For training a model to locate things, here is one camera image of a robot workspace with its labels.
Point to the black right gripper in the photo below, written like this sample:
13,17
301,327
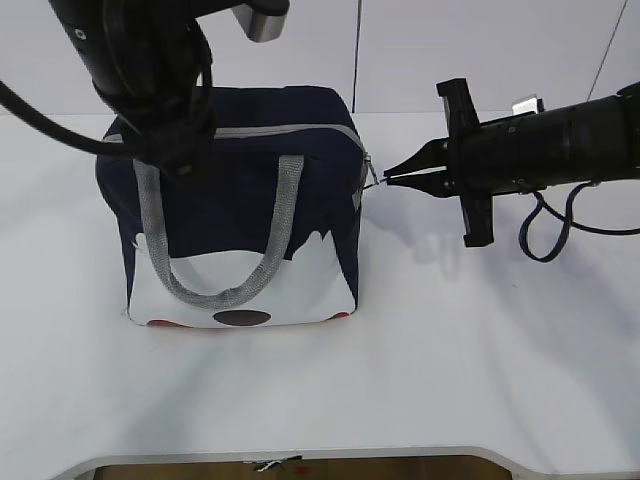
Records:
466,134

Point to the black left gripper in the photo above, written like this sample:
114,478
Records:
166,126

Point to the navy blue lunch bag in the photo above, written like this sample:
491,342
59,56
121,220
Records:
271,237

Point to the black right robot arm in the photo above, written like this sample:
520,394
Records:
596,141

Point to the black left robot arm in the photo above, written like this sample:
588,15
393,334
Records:
151,64

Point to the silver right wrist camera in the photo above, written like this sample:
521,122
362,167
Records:
529,104

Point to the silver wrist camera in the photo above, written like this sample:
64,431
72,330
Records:
529,104
262,21

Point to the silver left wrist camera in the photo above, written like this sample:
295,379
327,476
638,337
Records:
262,21

